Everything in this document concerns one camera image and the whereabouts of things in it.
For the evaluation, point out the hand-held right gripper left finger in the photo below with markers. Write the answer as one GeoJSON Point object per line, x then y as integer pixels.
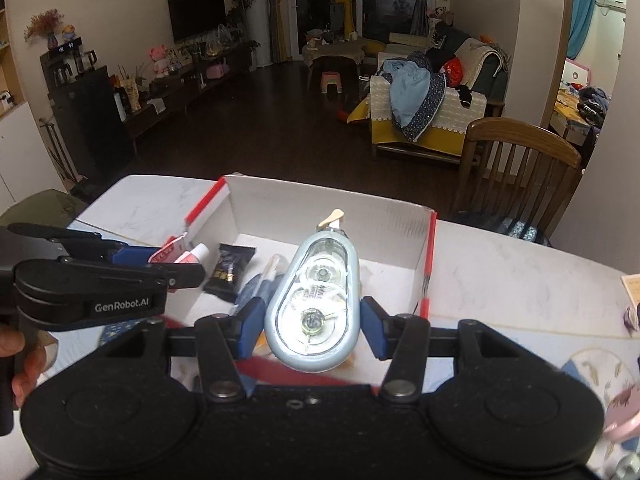
{"type": "Point", "coordinates": [250, 327]}

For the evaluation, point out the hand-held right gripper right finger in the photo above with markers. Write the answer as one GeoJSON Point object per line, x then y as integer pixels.
{"type": "Point", "coordinates": [375, 327]}

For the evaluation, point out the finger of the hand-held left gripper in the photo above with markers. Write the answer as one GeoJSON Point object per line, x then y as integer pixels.
{"type": "Point", "coordinates": [135, 255]}
{"type": "Point", "coordinates": [185, 274]}

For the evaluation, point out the pink striped tube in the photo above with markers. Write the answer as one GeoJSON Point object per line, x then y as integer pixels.
{"type": "Point", "coordinates": [172, 252]}

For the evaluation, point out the black snack packet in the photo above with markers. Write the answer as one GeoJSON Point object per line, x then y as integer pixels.
{"type": "Point", "coordinates": [227, 272]}

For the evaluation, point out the white blue tube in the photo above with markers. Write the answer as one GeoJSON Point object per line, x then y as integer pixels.
{"type": "Point", "coordinates": [260, 280]}

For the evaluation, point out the grey blue correction tape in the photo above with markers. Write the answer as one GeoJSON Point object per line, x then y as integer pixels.
{"type": "Point", "coordinates": [310, 300]}

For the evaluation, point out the red cardboard box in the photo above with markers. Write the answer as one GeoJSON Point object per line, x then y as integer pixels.
{"type": "Point", "coordinates": [390, 230]}

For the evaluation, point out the person's left hand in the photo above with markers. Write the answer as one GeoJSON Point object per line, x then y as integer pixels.
{"type": "Point", "coordinates": [30, 370]}

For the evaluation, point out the olive green chair back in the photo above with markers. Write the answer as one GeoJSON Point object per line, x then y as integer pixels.
{"type": "Point", "coordinates": [40, 207]}

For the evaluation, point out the black tea cabinet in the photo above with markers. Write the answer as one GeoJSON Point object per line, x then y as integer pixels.
{"type": "Point", "coordinates": [90, 115]}

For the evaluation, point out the white cabinet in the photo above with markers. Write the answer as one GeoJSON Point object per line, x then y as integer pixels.
{"type": "Point", "coordinates": [25, 155]}

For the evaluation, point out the dark television cabinet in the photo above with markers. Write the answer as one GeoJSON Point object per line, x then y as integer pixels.
{"type": "Point", "coordinates": [175, 95]}

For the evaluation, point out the pink plush toy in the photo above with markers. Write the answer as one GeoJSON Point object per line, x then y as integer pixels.
{"type": "Point", "coordinates": [161, 62]}

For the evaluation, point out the pink handbag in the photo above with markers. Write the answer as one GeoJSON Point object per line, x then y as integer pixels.
{"type": "Point", "coordinates": [218, 69]}

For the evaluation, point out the bench with white lace cover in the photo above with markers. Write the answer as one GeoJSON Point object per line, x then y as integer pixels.
{"type": "Point", "coordinates": [450, 125]}

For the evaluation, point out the blue mountain print table mat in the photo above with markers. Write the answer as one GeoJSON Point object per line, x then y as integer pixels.
{"type": "Point", "coordinates": [590, 375]}

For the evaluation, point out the wooden chair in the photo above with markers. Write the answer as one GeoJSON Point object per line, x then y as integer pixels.
{"type": "Point", "coordinates": [520, 150]}

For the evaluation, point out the pile of blue clothes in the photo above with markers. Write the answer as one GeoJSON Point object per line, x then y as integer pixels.
{"type": "Point", "coordinates": [410, 95]}

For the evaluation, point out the pink stool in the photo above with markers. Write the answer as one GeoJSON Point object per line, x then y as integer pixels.
{"type": "Point", "coordinates": [331, 82]}

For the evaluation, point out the vase of dried flowers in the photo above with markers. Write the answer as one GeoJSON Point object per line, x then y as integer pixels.
{"type": "Point", "coordinates": [45, 25]}

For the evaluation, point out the black television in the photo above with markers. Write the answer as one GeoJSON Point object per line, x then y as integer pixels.
{"type": "Point", "coordinates": [195, 12]}

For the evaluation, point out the small dark cup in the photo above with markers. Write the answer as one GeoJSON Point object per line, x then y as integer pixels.
{"type": "Point", "coordinates": [632, 321]}

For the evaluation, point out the beige card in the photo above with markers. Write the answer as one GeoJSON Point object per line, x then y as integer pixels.
{"type": "Point", "coordinates": [632, 290]}

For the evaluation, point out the pink mug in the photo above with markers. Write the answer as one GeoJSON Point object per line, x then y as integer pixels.
{"type": "Point", "coordinates": [622, 422]}

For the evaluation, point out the low coffee table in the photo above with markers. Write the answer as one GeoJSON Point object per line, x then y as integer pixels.
{"type": "Point", "coordinates": [335, 52]}

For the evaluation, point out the red bag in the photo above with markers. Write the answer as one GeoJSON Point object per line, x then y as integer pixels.
{"type": "Point", "coordinates": [456, 71]}

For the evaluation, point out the white tower air conditioner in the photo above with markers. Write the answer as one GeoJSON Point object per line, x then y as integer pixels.
{"type": "Point", "coordinates": [260, 15]}

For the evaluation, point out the green potted plant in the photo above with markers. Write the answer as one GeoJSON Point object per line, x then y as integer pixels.
{"type": "Point", "coordinates": [242, 0]}

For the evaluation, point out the grey sofa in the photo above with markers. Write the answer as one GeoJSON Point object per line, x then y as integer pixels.
{"type": "Point", "coordinates": [485, 65]}

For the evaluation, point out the pink bed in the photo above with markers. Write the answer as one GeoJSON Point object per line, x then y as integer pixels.
{"type": "Point", "coordinates": [575, 105]}

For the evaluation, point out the yellow giraffe toy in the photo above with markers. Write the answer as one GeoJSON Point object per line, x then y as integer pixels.
{"type": "Point", "coordinates": [345, 15]}

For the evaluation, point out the blue curtain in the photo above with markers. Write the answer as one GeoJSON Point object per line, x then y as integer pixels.
{"type": "Point", "coordinates": [582, 10]}

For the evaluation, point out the wooden wall shelf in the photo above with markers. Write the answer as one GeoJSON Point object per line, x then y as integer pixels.
{"type": "Point", "coordinates": [10, 60]}

